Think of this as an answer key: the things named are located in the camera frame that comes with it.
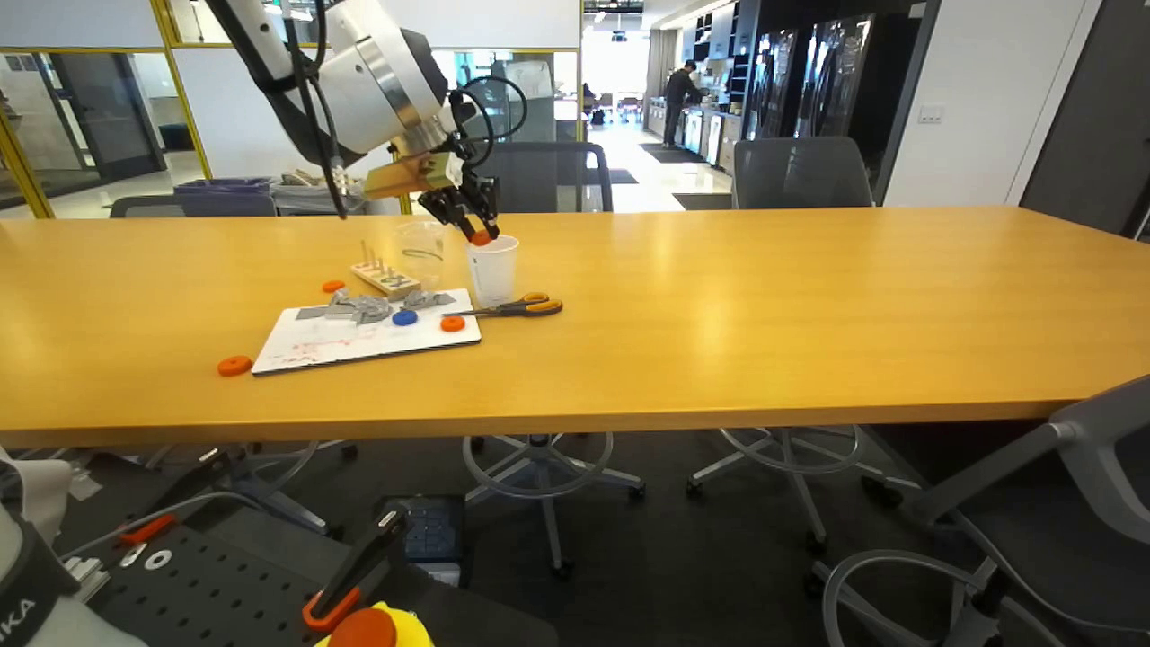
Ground yellow red emergency stop button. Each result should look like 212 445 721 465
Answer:
316 602 442 647

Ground grey mesh office chair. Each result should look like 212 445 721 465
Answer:
461 142 619 216
818 372 1150 647
728 135 878 211

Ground orange-handled scissors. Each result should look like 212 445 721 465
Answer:
472 290 569 320

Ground chair base with footring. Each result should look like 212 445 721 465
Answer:
461 428 650 579
682 426 925 555

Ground clear plastic cup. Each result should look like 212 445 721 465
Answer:
395 218 450 289

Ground tan wrist camera box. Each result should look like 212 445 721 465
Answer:
360 156 468 200

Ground dark blue bench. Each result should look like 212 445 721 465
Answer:
172 177 280 218

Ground black chair base legs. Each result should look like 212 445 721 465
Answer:
150 437 363 541

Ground white paper cup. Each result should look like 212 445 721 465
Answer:
464 230 526 312

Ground wooden number puzzle board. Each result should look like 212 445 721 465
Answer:
350 258 425 302

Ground dark blue box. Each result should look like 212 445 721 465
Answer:
399 492 472 590

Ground black clamp with orange handle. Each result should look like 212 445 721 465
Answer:
297 504 411 639
111 445 248 555

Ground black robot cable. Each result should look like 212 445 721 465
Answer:
204 0 533 222

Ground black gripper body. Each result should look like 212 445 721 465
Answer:
413 172 474 216

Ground black perforated mounting board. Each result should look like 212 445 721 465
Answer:
84 526 407 647

